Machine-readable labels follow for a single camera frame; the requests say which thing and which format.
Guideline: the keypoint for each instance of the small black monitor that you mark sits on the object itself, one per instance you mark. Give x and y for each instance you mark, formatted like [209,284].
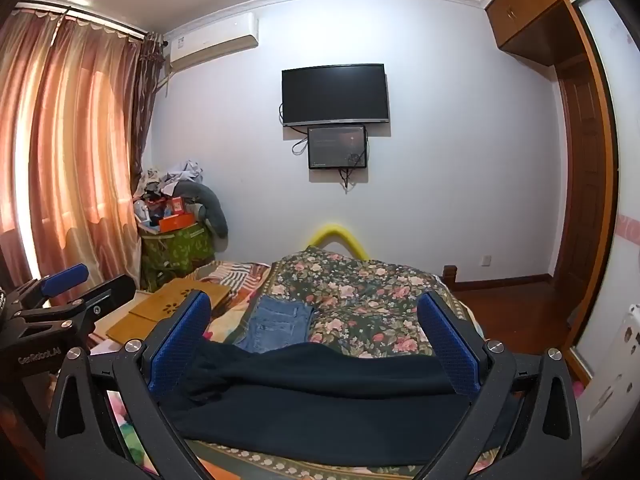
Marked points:
[337,146]

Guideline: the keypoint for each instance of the curtain rail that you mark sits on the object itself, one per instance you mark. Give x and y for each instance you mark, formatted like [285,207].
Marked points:
[100,21]

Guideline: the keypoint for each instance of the yellow foam tube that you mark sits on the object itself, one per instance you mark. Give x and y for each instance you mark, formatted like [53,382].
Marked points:
[340,230]

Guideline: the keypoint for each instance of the grey plush cushion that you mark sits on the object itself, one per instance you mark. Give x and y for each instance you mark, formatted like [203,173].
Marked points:
[210,205]

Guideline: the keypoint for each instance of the white sliding wardrobe door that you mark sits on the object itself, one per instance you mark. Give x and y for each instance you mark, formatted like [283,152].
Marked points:
[617,110]

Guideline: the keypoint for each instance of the pile of clothes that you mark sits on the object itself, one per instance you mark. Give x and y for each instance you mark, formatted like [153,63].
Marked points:
[165,180]

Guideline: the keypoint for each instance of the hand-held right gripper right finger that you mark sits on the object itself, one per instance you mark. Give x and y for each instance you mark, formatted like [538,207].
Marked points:
[450,350]

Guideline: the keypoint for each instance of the white wall socket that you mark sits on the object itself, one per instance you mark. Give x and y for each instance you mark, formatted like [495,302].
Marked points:
[485,260]

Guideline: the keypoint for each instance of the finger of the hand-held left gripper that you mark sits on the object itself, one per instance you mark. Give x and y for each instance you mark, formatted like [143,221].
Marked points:
[65,277]
[107,296]

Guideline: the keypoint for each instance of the blue denim jeans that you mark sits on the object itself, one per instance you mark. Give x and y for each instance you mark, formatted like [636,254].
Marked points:
[272,325]

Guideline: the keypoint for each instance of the pink orange curtain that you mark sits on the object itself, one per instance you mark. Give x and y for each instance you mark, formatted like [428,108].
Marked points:
[65,135]

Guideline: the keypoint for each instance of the black wall television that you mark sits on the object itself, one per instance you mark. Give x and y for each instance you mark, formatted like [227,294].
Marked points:
[335,94]

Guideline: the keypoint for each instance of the white perforated panel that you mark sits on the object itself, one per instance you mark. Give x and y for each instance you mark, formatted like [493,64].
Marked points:
[615,375]

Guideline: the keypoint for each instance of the floral blanket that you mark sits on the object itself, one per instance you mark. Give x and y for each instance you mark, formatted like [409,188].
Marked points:
[360,305]

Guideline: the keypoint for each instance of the brown tied curtain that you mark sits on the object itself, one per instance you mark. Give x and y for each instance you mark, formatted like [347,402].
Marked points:
[147,110]

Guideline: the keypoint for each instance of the wooden bed post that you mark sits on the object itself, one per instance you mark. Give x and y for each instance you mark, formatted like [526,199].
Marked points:
[450,277]

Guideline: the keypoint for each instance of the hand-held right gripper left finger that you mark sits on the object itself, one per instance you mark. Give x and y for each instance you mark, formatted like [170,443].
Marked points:
[179,347]

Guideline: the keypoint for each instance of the orange box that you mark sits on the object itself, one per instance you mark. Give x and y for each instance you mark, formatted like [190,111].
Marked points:
[176,221]

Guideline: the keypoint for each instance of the wooden overhead cabinet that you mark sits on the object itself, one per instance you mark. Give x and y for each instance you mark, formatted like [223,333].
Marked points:
[530,5]

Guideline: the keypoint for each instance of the wooden door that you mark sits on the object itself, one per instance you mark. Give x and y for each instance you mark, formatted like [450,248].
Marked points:
[585,200]

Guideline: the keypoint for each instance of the brown cardboard sheet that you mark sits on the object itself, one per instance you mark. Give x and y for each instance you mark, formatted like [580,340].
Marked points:
[150,315]

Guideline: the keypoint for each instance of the green storage bag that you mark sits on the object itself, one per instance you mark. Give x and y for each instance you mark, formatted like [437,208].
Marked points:
[175,255]

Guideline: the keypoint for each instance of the colourful patterned bed sheet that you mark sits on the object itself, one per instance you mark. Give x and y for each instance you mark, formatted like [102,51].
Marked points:
[237,275]

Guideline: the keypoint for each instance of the white air conditioner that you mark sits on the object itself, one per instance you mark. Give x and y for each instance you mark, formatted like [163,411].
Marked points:
[215,40]

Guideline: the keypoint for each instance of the dark navy shirt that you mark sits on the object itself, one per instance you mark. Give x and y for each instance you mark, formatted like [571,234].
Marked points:
[325,400]

